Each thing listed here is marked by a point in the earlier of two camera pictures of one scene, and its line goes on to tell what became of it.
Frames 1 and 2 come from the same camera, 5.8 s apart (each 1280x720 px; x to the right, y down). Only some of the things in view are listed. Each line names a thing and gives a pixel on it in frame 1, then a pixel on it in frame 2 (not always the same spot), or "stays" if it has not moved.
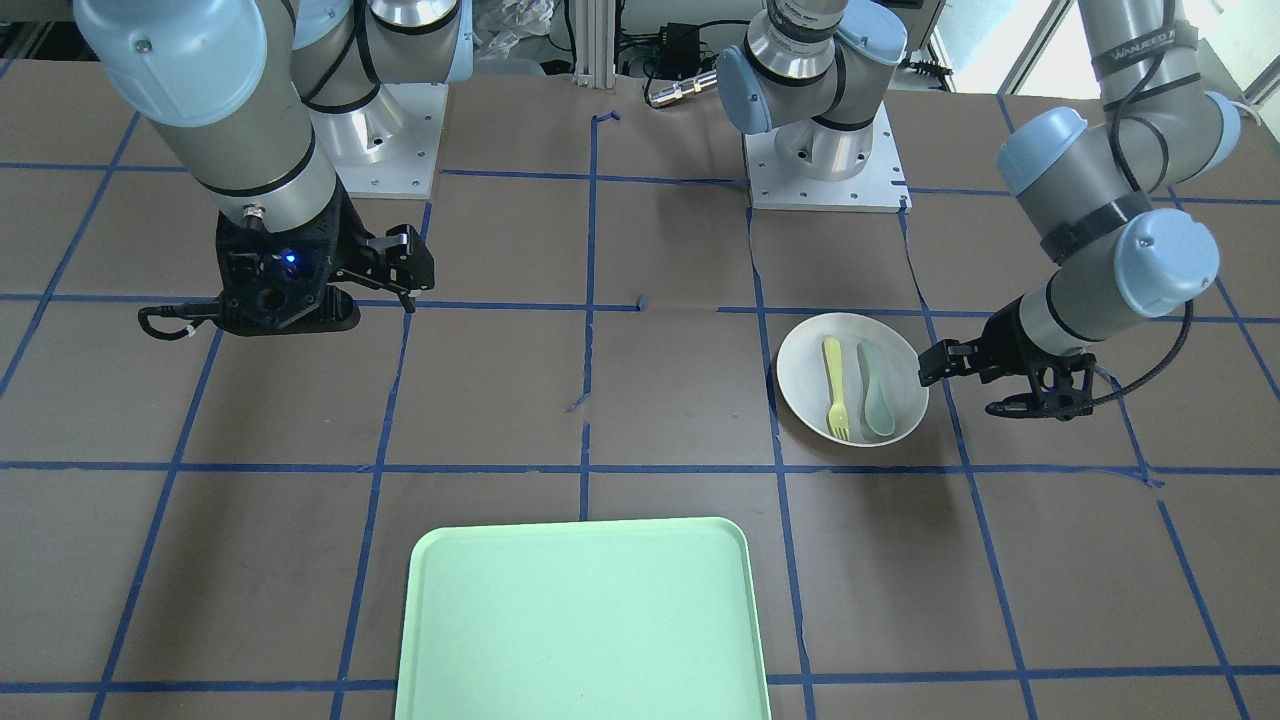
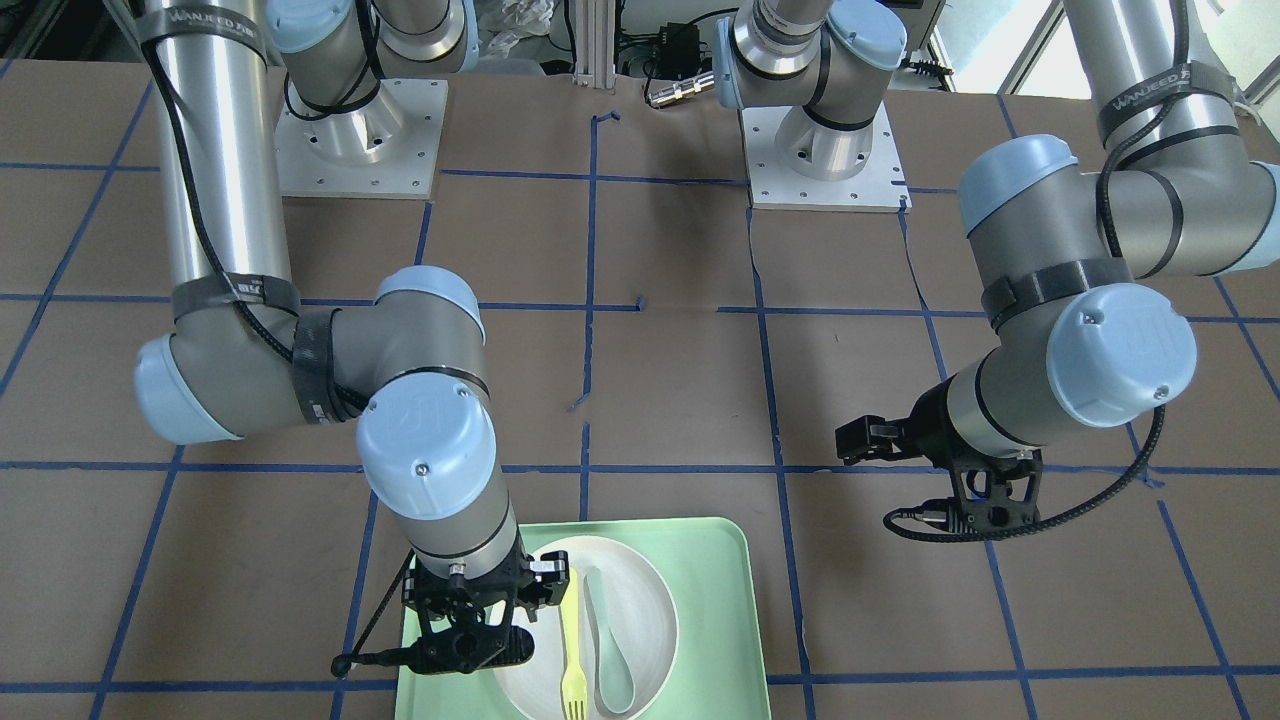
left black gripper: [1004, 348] → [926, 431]
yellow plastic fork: [837, 416] → [572, 684]
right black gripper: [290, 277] → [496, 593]
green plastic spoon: [878, 413] → [617, 679]
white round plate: [853, 379] → [641, 612]
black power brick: [680, 51] stays
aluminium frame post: [595, 43] stays
